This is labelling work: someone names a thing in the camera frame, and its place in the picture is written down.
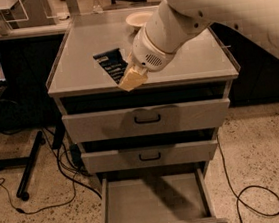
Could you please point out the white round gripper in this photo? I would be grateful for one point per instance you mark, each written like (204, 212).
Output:
(147, 54)

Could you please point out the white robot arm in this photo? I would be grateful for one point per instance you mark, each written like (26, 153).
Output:
(175, 22)

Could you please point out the grey metal drawer cabinet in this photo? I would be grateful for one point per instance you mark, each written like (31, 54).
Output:
(200, 71)

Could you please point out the grey top drawer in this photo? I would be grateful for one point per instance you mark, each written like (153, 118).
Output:
(146, 121)

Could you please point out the grey middle drawer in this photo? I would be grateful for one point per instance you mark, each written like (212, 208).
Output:
(180, 153)

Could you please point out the grey open bottom drawer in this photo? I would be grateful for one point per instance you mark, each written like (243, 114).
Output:
(171, 197)

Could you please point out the white paper bowl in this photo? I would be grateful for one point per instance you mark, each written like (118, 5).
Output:
(138, 19)

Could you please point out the clear plastic water bottle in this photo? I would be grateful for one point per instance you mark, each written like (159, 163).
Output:
(97, 8)

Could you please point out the black desk leg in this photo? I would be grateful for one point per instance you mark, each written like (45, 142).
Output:
(22, 192)

